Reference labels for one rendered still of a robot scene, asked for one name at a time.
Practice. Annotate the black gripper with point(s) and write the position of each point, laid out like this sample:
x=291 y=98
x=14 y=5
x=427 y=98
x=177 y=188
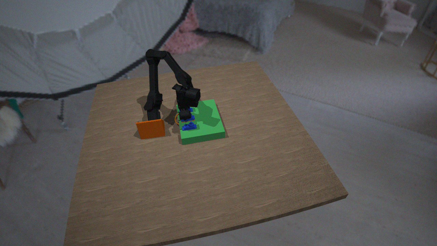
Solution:
x=184 y=112

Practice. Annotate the green flat deck plate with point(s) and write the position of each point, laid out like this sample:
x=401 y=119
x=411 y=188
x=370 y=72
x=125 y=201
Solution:
x=206 y=126

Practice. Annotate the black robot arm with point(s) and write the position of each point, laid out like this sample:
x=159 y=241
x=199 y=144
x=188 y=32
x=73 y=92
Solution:
x=185 y=90

